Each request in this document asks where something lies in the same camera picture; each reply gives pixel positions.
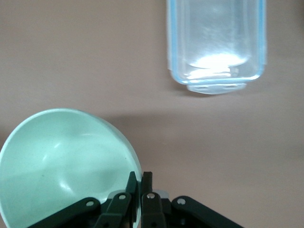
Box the brown table cover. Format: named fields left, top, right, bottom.
left=0, top=0, right=304, bottom=228

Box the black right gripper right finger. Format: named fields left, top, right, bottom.
left=141, top=171, right=245, bottom=228

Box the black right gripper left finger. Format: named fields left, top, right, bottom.
left=28, top=171, right=140, bottom=228

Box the clear plastic food container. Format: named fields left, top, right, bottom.
left=165, top=0, right=268, bottom=96

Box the pale green bowl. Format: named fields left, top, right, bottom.
left=0, top=108, right=143, bottom=228

